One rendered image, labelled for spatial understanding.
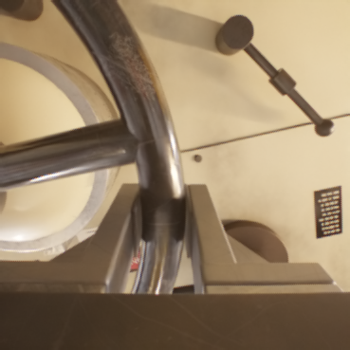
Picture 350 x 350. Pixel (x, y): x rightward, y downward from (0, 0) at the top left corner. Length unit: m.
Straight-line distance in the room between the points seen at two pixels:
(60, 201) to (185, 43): 0.24
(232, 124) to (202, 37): 0.12
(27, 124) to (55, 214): 0.10
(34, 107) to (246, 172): 0.28
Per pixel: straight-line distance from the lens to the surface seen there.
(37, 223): 0.31
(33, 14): 0.39
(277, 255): 0.44
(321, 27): 0.41
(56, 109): 0.27
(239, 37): 0.32
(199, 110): 0.36
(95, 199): 0.29
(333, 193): 0.45
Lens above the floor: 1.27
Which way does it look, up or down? 17 degrees up
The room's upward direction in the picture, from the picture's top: 167 degrees clockwise
